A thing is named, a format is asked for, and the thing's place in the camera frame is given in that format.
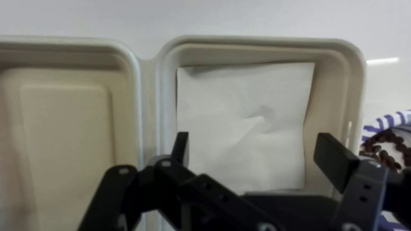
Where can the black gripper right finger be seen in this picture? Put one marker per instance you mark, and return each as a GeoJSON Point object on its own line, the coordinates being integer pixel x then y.
{"type": "Point", "coordinates": [366, 186]}

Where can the white take-away food container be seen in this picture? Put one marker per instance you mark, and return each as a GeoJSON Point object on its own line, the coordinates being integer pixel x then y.
{"type": "Point", "coordinates": [72, 108]}

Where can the blue patterned bowl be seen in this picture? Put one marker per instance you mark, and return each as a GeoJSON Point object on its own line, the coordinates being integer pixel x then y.
{"type": "Point", "coordinates": [400, 119]}

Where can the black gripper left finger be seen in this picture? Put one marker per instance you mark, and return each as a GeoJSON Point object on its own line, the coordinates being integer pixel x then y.
{"type": "Point", "coordinates": [187, 200]}

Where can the white tissue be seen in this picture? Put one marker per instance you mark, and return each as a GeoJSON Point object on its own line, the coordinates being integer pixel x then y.
{"type": "Point", "coordinates": [246, 123]}

